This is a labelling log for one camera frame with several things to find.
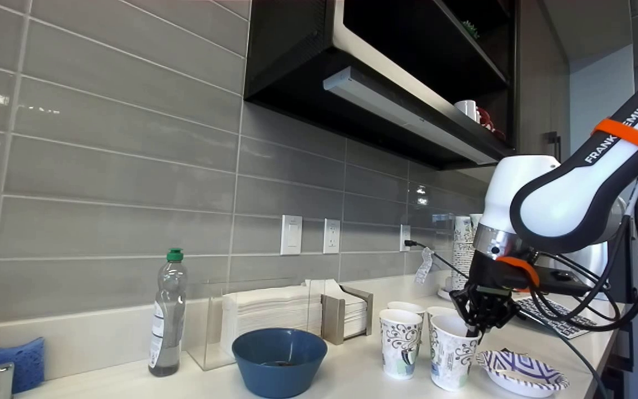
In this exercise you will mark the dark upper cabinet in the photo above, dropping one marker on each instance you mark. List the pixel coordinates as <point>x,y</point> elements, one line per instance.
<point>298,45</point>

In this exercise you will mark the blue patterned paper plate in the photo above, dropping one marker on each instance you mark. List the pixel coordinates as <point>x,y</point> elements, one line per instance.
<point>522,373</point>

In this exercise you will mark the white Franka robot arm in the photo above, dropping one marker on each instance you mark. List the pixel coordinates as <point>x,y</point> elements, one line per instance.
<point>542,200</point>

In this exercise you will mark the dark blue bowl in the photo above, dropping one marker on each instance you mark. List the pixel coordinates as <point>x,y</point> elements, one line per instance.
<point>278,366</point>

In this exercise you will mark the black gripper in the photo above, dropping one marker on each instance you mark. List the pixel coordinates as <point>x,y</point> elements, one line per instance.
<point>491,278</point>

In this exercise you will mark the red shelf item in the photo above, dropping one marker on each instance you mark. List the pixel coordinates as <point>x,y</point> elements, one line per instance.
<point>489,121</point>

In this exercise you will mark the white mug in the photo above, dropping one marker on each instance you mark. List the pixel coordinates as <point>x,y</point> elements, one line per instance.
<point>467,111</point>

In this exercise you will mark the blue sponge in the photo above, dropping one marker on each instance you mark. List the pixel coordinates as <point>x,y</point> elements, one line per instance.
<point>10,355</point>

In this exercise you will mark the grey napkin holder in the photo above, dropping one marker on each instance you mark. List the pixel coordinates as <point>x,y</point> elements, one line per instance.
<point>331,318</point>

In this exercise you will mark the patterned paper cup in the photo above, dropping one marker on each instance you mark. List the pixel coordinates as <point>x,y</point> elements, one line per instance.
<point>452,355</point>
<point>400,344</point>

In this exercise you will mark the clear bottle green cap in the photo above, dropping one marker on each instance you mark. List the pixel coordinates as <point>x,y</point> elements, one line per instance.
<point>167,318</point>

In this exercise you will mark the patterned counter mat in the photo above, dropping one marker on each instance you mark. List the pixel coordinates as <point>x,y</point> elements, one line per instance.
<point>555,318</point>

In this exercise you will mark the white wall switch plate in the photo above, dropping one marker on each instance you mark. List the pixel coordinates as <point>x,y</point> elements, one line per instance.
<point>290,236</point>

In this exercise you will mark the white wall outlet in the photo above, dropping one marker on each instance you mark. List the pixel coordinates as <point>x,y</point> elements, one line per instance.
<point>403,239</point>
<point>331,236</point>

